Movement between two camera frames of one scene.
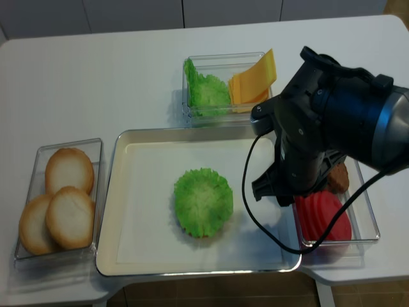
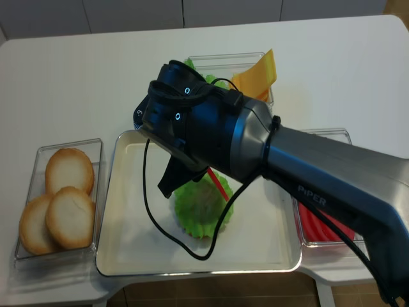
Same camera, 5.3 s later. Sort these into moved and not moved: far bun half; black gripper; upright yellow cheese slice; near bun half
Moved: black gripper
Not moved: upright yellow cheese slice; near bun half; far bun half
